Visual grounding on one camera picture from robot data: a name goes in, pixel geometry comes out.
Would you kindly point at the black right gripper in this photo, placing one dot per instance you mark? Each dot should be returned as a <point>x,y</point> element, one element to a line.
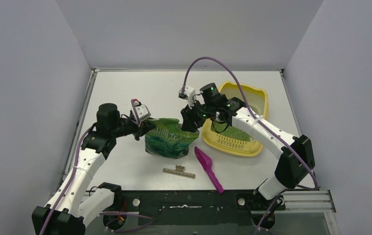
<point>189,117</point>

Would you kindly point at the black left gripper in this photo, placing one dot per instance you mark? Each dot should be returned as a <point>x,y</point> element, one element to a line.
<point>146,126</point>

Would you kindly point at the green cat litter bag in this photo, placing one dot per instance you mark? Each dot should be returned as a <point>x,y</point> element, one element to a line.
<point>167,139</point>

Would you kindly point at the magenta plastic scoop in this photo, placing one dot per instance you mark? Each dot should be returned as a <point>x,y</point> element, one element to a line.
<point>206,163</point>

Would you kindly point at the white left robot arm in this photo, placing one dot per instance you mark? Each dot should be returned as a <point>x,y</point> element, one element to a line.
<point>66,213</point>

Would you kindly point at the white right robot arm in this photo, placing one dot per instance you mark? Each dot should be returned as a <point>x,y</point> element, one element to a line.
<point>294,154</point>

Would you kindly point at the green litter granules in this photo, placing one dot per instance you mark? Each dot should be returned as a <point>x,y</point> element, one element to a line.
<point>230,132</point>

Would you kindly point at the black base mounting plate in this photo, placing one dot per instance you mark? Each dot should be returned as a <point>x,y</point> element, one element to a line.
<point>192,207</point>

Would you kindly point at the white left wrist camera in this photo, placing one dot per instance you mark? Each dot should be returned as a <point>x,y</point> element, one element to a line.
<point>140,111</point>

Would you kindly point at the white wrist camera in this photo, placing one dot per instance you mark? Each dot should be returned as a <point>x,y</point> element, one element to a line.
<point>187,93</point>
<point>140,111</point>

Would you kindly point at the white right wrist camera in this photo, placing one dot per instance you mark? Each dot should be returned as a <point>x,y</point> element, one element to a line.
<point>187,93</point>

